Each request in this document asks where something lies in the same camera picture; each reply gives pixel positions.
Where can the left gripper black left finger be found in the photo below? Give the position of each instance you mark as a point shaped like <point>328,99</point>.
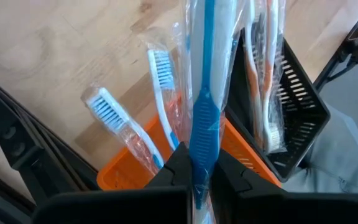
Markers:
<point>176,171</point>

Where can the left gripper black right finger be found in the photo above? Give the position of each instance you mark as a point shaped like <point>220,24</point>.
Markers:
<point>232,180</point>

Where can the blue white toothbrush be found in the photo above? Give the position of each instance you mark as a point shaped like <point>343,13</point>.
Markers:
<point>110,115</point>
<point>205,124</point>
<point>162,71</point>

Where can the orange perforated plastic basket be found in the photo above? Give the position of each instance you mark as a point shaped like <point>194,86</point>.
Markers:
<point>126,174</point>

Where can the black perforated plastic basket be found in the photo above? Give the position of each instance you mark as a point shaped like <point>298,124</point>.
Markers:
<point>303,118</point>

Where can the person's leg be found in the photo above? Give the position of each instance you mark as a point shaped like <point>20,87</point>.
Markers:
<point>337,155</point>

